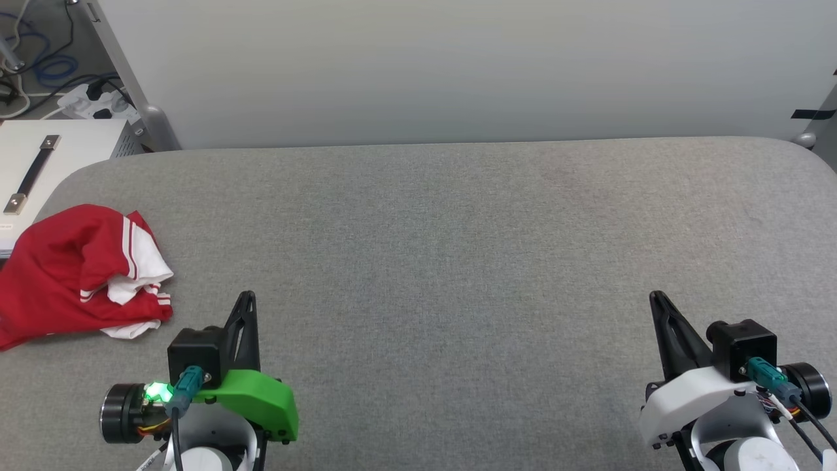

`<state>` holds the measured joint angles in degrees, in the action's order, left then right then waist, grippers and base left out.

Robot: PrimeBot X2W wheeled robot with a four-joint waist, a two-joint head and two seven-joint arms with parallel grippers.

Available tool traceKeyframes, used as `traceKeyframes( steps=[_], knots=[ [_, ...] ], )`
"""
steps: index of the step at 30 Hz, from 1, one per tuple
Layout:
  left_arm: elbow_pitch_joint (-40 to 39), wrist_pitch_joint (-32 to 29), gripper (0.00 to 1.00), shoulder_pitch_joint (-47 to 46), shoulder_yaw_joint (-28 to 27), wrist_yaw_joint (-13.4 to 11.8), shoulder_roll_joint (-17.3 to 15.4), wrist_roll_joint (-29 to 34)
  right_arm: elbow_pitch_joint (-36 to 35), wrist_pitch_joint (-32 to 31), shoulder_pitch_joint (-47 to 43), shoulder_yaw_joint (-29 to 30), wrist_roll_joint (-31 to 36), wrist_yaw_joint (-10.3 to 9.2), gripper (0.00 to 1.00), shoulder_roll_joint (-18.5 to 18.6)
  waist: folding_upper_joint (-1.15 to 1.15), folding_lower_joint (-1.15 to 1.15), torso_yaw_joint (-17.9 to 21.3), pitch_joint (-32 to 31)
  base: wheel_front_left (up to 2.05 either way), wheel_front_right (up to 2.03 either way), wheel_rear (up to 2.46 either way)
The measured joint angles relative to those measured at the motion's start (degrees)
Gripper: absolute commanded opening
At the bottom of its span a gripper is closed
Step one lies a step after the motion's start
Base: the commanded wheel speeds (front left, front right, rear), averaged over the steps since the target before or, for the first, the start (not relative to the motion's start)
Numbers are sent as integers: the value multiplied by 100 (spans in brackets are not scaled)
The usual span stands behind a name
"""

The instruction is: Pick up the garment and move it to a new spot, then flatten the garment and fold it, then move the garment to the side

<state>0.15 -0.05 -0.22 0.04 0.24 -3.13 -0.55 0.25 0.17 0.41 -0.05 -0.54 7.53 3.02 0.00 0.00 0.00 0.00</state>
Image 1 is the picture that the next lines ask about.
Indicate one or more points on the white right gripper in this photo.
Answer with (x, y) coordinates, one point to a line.
(686, 399)

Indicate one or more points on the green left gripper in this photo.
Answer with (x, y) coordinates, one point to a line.
(261, 399)

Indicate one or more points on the red and white shirt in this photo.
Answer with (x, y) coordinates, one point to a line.
(59, 275)

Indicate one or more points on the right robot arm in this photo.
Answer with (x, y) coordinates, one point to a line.
(752, 451)

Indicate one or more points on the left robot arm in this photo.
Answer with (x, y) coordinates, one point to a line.
(209, 451)

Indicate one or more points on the white equipment case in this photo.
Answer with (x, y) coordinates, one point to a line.
(72, 150)

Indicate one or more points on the black tape strip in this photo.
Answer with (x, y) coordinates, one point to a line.
(814, 114)

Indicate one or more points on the white power strip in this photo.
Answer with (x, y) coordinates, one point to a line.
(98, 101)

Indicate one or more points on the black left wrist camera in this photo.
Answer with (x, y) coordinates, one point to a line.
(193, 353)

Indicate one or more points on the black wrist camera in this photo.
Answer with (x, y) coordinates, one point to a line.
(193, 353)
(745, 347)

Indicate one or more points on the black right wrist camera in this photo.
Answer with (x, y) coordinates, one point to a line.
(745, 347)

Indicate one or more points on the grey metal frame leg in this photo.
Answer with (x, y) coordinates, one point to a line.
(807, 139)

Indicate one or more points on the white metal frame leg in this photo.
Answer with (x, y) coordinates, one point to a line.
(124, 65)

